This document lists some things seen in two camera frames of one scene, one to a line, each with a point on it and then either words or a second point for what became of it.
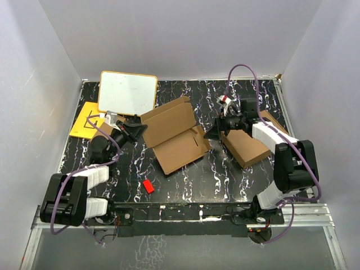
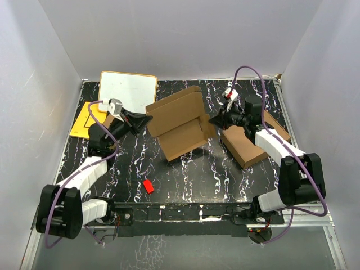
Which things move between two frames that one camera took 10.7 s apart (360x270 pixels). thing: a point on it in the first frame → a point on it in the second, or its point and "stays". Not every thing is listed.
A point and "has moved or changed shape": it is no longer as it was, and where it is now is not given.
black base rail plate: x=180 y=219 stays
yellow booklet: x=82 y=129 stays
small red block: x=148 y=186 stays
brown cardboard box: x=171 y=130 has moved or changed shape
